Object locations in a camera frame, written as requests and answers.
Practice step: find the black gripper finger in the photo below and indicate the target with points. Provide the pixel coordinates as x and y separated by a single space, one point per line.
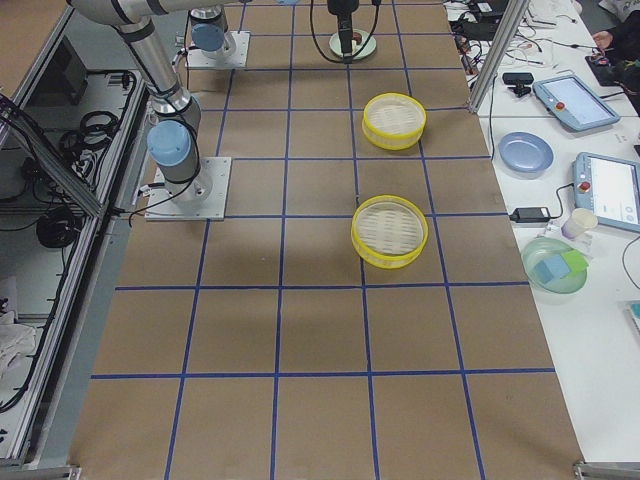
346 37

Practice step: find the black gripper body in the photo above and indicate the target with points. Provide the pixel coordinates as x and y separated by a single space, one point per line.
341 11

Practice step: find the yellow bamboo steamer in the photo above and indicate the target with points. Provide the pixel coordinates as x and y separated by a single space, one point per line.
393 121
388 232

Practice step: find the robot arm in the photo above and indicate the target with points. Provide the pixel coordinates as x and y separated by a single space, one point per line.
210 33
172 141

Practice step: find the pale green plate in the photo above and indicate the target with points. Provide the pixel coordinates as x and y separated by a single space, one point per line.
361 51

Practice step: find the black webcam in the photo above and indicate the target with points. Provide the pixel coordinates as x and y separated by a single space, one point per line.
518 83

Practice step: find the blue plate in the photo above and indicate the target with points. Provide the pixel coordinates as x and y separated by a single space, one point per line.
525 155

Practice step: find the far teach pendant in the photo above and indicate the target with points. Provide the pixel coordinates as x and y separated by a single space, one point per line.
573 103

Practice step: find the teach pendant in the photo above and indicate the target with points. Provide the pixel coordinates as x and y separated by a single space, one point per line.
573 103
609 187

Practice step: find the black power adapter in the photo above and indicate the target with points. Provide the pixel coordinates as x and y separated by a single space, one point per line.
531 215

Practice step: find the paper cup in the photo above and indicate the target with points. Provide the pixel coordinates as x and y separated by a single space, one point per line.
579 221

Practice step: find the near teach pendant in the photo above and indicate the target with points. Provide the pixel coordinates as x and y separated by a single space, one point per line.
609 187

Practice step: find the blue sponge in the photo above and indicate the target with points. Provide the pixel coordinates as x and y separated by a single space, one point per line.
550 269

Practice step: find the green translucent bowl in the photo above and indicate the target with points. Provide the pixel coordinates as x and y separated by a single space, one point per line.
542 247

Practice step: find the green sponge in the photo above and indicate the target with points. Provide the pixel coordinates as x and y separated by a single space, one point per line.
575 262

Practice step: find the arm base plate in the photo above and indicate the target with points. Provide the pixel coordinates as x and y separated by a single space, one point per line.
219 51
204 199

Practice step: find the aluminium frame post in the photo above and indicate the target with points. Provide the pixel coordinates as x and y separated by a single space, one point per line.
506 30

